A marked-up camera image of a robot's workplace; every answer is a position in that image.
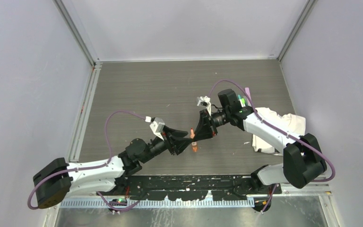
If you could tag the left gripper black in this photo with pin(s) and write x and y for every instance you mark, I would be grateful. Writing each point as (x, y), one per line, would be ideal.
(177, 144)

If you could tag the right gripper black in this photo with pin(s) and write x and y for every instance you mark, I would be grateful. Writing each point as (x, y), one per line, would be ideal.
(204, 130)

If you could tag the orange highlighter pen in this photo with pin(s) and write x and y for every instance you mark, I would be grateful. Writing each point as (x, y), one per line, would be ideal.
(194, 145)

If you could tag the pink highlighter pen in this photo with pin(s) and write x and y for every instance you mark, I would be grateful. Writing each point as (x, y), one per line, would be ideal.
(247, 92)

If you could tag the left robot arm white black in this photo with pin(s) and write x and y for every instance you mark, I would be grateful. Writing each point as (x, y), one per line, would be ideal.
(60, 179)

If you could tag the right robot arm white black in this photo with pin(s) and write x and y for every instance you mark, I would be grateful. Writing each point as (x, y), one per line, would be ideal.
(301, 164)

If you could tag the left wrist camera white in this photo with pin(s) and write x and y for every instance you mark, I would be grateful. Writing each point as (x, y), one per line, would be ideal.
(156, 125)

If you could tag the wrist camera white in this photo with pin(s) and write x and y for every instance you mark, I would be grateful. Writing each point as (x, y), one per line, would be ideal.
(206, 102)
(156, 125)

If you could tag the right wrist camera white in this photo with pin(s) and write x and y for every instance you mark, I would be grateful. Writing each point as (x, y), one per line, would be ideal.
(206, 102)

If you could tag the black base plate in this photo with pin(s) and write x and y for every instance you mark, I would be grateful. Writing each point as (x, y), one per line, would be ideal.
(188, 187)

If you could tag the aluminium frame rail left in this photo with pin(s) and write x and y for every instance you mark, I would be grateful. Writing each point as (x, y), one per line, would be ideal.
(83, 115)

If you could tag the slotted cable duct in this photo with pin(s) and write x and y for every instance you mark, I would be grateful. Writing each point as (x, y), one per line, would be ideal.
(95, 203)

